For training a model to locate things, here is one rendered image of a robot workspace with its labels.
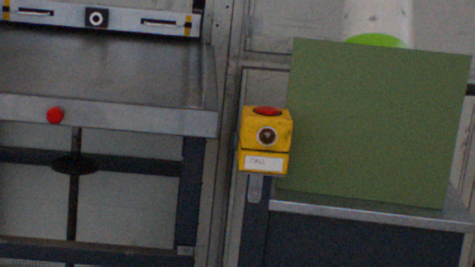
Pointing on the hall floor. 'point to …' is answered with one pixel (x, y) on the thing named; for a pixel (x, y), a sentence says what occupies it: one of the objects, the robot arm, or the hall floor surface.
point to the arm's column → (354, 243)
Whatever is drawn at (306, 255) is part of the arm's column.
